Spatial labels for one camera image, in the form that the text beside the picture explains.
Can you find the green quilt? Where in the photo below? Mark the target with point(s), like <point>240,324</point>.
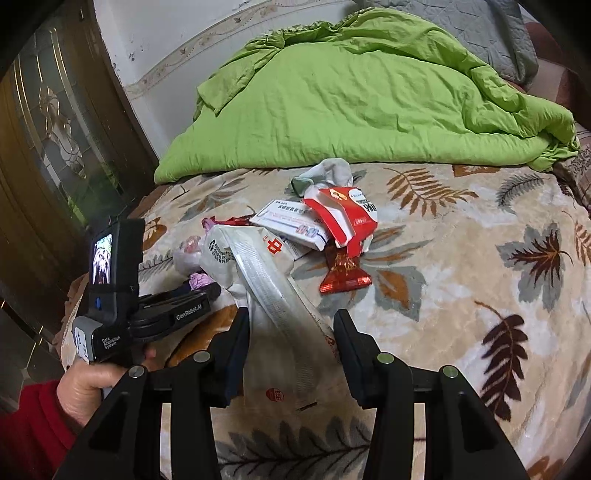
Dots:
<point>351,106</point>

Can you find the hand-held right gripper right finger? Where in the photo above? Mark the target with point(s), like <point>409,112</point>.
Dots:
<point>351,369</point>

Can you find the person's left forearm red sleeve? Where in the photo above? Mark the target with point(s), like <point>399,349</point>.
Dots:
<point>32,434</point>

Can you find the person's left hand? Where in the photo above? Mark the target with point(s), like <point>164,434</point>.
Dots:
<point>83,387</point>

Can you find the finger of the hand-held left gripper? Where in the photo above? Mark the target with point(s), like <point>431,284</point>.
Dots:
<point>205,293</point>

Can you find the brown door with glass panel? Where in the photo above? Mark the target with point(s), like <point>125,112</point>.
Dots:
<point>51,161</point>

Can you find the grey quilted pillow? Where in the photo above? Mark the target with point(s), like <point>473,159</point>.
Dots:
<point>480,32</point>

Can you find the white medicine box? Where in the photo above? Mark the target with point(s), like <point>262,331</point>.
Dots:
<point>286,221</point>

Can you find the small green object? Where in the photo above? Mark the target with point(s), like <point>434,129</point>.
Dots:
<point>301,187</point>

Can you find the purple wrapper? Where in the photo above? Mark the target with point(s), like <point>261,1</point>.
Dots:
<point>201,280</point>

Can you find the clear plastic wrapper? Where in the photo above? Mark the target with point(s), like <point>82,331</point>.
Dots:
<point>187,254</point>

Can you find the white sock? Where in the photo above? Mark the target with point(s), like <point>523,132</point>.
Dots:
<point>332,173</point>

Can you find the dark red wrapper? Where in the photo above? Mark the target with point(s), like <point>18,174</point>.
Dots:
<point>226,222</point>

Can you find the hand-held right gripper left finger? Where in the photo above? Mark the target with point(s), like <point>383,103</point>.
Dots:
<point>234,369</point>

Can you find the translucent ribbed plastic sleeve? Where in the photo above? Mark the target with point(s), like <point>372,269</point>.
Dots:
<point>272,295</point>

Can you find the leaf-print blanket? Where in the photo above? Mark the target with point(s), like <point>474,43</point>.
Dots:
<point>461,286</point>

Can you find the red candy wrapper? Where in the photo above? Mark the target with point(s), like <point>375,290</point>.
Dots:
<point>344,272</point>

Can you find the red and white packet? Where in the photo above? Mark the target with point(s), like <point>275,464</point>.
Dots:
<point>344,214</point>

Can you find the white plastic bag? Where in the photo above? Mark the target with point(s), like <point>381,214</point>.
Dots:
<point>221,258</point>

